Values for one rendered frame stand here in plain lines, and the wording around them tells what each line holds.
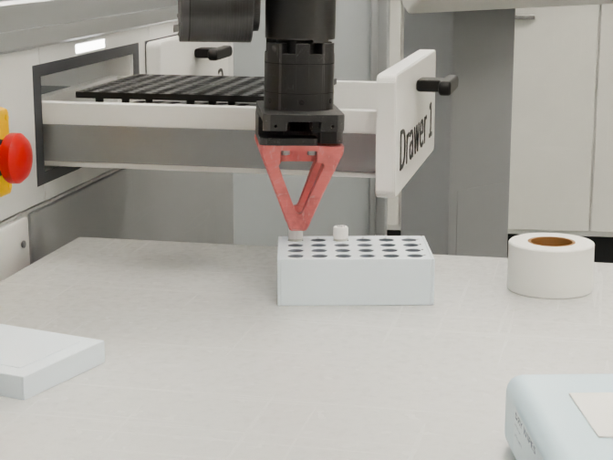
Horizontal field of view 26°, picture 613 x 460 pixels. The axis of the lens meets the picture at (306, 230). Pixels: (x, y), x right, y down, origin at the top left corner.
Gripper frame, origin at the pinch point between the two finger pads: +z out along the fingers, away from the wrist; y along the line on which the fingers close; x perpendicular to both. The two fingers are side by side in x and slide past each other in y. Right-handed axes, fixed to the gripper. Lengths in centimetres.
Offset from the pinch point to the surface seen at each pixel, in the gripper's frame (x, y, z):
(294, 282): -0.7, 6.9, 3.9
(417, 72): 13.2, -19.5, -10.4
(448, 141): 36, -114, 9
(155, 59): -12.5, -46.1, -9.3
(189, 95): -8.8, -17.9, -8.2
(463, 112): 39, -115, 4
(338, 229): 3.5, 0.8, 0.9
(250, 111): -3.3, -12.2, -7.3
